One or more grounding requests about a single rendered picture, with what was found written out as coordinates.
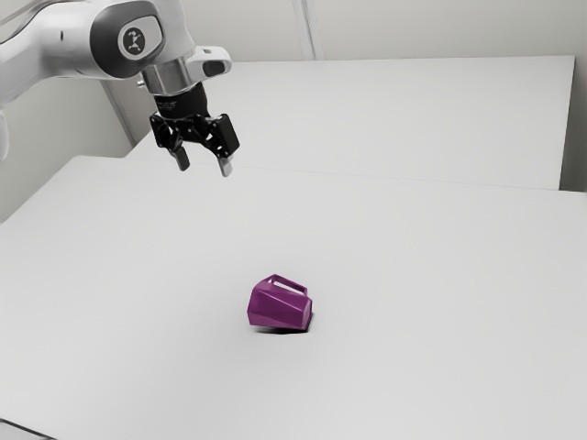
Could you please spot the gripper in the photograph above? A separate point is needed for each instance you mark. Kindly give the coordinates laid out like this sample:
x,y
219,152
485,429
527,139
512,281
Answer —
x,y
181,106

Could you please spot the purple faceted mug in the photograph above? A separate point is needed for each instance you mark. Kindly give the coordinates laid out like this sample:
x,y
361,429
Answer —
x,y
277,308

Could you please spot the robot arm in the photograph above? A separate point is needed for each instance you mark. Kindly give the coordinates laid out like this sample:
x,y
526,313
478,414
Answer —
x,y
55,50

